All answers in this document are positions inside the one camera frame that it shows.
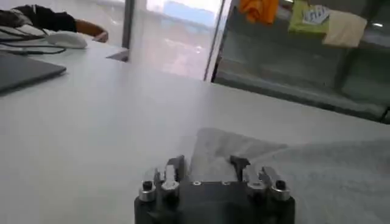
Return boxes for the black garment with striped trim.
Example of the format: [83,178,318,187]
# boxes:
[0,4,78,33]

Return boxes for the dark window frame pole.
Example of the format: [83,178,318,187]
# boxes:
[121,0,136,49]

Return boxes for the dark grey laptop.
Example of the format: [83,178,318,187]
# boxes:
[0,51,68,94]

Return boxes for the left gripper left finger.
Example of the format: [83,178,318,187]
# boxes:
[138,154,186,203]

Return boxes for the round white disc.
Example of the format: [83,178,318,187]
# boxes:
[44,30,88,50]

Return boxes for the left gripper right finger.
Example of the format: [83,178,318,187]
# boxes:
[229,155,292,202]

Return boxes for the grey metal shelf with clothes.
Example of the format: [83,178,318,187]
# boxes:
[203,0,390,125]

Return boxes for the grey printed t-shirt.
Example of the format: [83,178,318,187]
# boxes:
[182,127,390,224]

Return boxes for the black cable with adapter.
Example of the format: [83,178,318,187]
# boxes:
[0,41,67,56]

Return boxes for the coiled black cable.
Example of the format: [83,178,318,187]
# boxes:
[0,26,46,42]

